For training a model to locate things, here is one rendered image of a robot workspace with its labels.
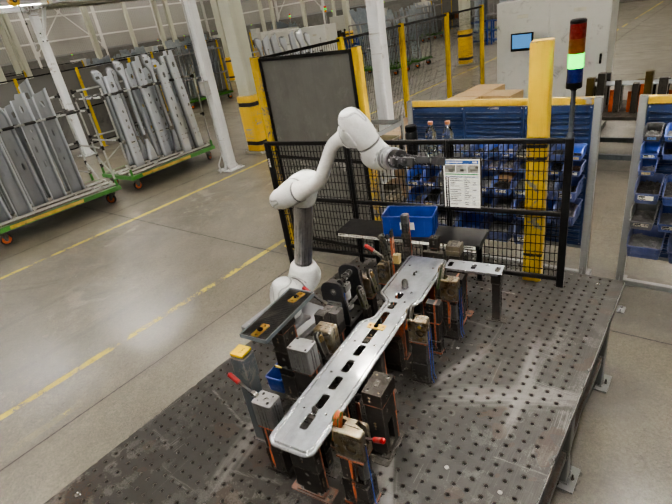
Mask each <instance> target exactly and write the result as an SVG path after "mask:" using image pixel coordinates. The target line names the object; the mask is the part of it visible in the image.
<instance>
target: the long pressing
mask: <svg viewBox="0 0 672 504"><path fill-rule="evenodd" d="M441 263H443V264H446V263H447V261H446V260H444V259H438V258H429V257H420V256H412V255H411V256H409V257H407V258H406V260H405V261H404V262H403V263H402V265H401V266H400V267H399V269H398V270H397V271H396V272H395V274H394V275H393V276H392V277H391V279H390V280H389V281H388V282H387V284H386V285H385V286H384V287H383V289H382V290H381V291H380V296H381V297H382V299H383V300H384V301H385V303H384V304H383V305H382V307H381V308H380V309H379V311H378V312H377V313H376V314H375V316H373V317H371V318H368V319H364V320H361V321H359V322H358V323H357V324H356V326H355V327H354V328H353V330H352V331H351V332H350V333H349V335H348V336H347V337H346V338H345V340H344V341H343V342H342V344H341V345H340V346H339V347H338V349H337V350H336V351H335V352H334V354H333V355H332V356H331V357H330V359H329V360H328V361H327V363H326V364H325V365H324V366H323V368H322V369H321V370H320V371H319V373H318V374H317V375H316V377H315V378H314V379H313V380H312V382H311V383H310V384H309V385H308V387H307V388H306V389H305V390H304V392H303V393H302V394H301V396H300V397H299V398H298V399H297V401H296V402H295V403H294V404H293V406H292V407H291V408H290V409H289V411H288V412H287V413H286V415H285V416H284V417H283V418H282V420H281V421H280V422H279V423H278V425H277V426H276V427H275V429H274V430H273V431H272V432H271V434H270V436H269V440H270V444H271V445H272V446H273V447H276V448H278V449H281V450H283V451H286V452H288V453H291V454H294V455H296V456H299V457H302V458H309V457H312V456H313V455H315V454H316V453H317V452H318V450H319V449H320V447H321V446H322V444H323V443H324V441H325V440H326V438H327V437H328V435H329V434H330V432H331V431H332V416H333V414H334V412H335V411H336V410H337V409H338V410H340V411H342V412H344V411H345V409H346V408H347V406H348V405H349V403H350V402H351V400H352V399H353V397H354V396H355V394H356V393H357V391H358V390H359V388H360V387H361V385H362V384H363V382H364V381H365V379H366V378H367V376H368V375H369V373H370V372H371V370H372V369H373V367H374V366H375V364H376V363H377V361H378V360H379V358H380V357H381V355H382V354H383V352H384V351H385V349H386V348H387V346H388V345H389V343H390V342H391V340H392V339H393V337H394V336H395V334H396V333H397V331H398V330H399V328H400V327H401V325H402V324H403V322H404V321H405V318H406V313H405V312H406V308H407V307H408V305H409V304H412V305H414V307H415V306H417V305H418V304H420V303H421V302H423V301H424V299H425V297H426V296H427V294H428V293H429V291H430V290H431V288H432V287H433V285H434V284H435V282H436V280H437V277H438V268H439V266H440V264H441ZM409 265H410V266H409ZM432 268H434V269H432ZM416 271H417V273H416ZM413 272H415V275H413ZM402 279H407V281H408V288H407V289H402V283H401V282H402ZM411 292H412V293H411ZM398 293H401V294H403V296H402V297H401V298H400V299H397V298H395V297H396V296H397V294H398ZM404 302H405V303H404ZM391 303H397V304H396V306H395V307H394V308H393V309H389V308H388V306H389V305H390V304H391ZM385 312H387V313H390V314H389V315H388V317H387V318H386V319H385V321H384V322H383V324H382V325H386V328H385V329H384V330H383V331H381V330H377V332H376V333H375V335H374V336H373V338H372V339H371V340H370V342H369V343H368V344H365V343H362V342H363V340H364V339H365V338H366V336H367V335H368V334H369V332H370V331H371V330H372V329H371V328H367V325H368V324H369V323H370V322H372V323H377V321H378V320H379V319H380V317H381V316H382V315H383V313H385ZM361 345H362V346H365V349H364V350H363V351H362V353H361V354H360V356H354V355H353V354H354V353H355V351H356V350H357V349H358V347H359V346H361ZM374 345H375V346H374ZM348 361H354V362H355V363H354V364H353V365H352V367H351V368H350V370H349V371H348V372H342V371H341V370H342V369H343V368H344V366H345V365H346V363H347V362H348ZM331 371H333V372H331ZM336 377H341V378H343V379H342V381H341V382H340V383H339V385H338V386H337V388H336V389H335V390H331V389H329V387H330V385H331V384H332V382H333V381H334V380H335V378H336ZM323 395H328V396H330V397H329V399H328V400H327V402H326V403H325V404H324V406H323V407H322V408H321V409H318V408H317V409H318V412H317V413H316V414H314V413H311V412H312V409H311V407H312V406H314V405H315V406H316V404H317V403H318V401H319V400H320V399H321V397H322V396H323ZM303 407H305V408H303ZM309 414H312V415H315V416H316V417H315V418H314V420H313V421H312V422H311V424H310V425H309V427H308V428H307V429H305V430H304V429H301V428H300V426H301V425H302V423H303V422H304V420H305V419H306V418H307V416H308V415H309ZM325 414H327V415H325Z"/></svg>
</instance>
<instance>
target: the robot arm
mask: <svg viewBox="0 0 672 504"><path fill-rule="evenodd" d="M338 124H339V126H338V130H337V132H336V133H335V134H334V135H333V136H332V137H331V138H330V139H329V140H328V141H327V143H326V145H325V147H324V150H323V153H322V156H321V159H320V162H319V165H318V168H317V171H314V170H309V169H303V170H300V171H298V172H296V173H295V174H293V175H292V176H290V177H289V178H288V179H287V180H286V181H284V182H283V183H282V184H281V185H280V186H279V187H278V188H277V189H275V190H274V191H273V192H272V193H271V195H270V198H269V202H270V204H271V206H272V207H274V208H275V209H287V208H290V207H293V206H294V260H293V261H292V262H291V264H290V269H289V273H288V277H287V276H283V277H279V278H277V279H275V280H274V281H273V283H272V284H271V287H270V301H271V304H272V303H273V302H274V301H275V300H276V299H277V298H278V297H279V296H281V295H282V294H283V293H284V292H285V291H286V290H287V289H288V288H289V287H290V288H296V289H302V287H303V286H305V287H307V288H308V289H309V290H311V291H313V290H314V289H315V288H316V287H317V285H318V284H319V282H320V279H321V270H320V268H319V266H318V265H317V264H316V262H315V261H314V260H313V259H312V221H313V205H314V204H315V202H316V198H317V194H318V191H319V190H320V189H321V188H322V187H323V186H324V185H325V183H326V182H327V180H328V177H329V174H330V171H331V168H332V165H333V161H334V158H335V155H336V152H337V150H338V149H339V148H340V147H342V146H345V147H346V148H357V149H358V151H359V152H360V154H361V161H362V163H363V164H364V165H365V166H366V167H368V168H370V169H373V170H397V169H403V168H404V167H405V166H407V167H414V165H416V164H417V163H424V164H431V165H441V166H445V161H446V157H437V156H436V155H434V156H432V157H427V156H417V155H410V154H407V153H406V152H405V151H404V150H401V149H399V148H396V147H389V145H387V144H386V143H385V142H384V141H383V140H382V139H381V138H380V136H379V135H378V133H377V132H376V129H375V128H374V126H373V124H372V123H371V122H370V120H369V119H368V118H367V117H366V116H365V115H364V114H363V113H362V112H361V111H360V110H359V109H357V108H355V107H348V108H345V109H344V110H342V111H341V112H340V114H339V116H338ZM413 157H415V158H413ZM310 319H311V315H308V314H304V313H302V310H300V311H299V312H298V313H297V314H296V315H295V321H296V323H295V326H296V330H297V329H298V328H299V327H300V326H301V325H303V324H304V323H305V322H306V321H308V320H310Z"/></svg>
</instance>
